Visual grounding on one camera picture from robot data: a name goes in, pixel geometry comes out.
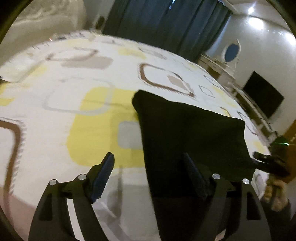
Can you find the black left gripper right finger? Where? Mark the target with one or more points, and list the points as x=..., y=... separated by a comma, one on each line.
x=234, y=211

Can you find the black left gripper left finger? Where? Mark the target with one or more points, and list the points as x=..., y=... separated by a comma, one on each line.
x=51, y=220

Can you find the black pants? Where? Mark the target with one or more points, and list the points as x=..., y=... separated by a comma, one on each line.
x=176, y=138

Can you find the dark sleeved right forearm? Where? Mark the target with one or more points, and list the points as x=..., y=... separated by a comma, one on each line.
x=281, y=226

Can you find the right hand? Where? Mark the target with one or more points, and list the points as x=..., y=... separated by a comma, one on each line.
x=275, y=194

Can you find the brown wooden drawer cabinet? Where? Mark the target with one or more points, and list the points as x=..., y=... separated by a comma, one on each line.
x=289, y=136

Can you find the white tv stand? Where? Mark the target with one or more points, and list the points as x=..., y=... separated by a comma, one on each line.
x=256, y=115

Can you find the black flat television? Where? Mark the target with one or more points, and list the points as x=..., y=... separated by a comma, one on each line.
x=265, y=96

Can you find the white dressing table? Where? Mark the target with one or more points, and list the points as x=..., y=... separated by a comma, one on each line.
x=216, y=68

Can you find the patterned white bed sheet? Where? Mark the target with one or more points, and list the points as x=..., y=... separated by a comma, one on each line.
x=66, y=103

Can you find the white oval vanity mirror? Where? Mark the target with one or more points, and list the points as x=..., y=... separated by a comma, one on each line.
x=231, y=53

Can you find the dark blue curtain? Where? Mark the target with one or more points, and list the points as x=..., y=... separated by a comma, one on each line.
x=187, y=28

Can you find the white padded headboard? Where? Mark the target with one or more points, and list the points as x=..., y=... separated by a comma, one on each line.
x=41, y=20

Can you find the small round fan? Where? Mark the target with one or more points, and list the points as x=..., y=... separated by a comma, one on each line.
x=100, y=23

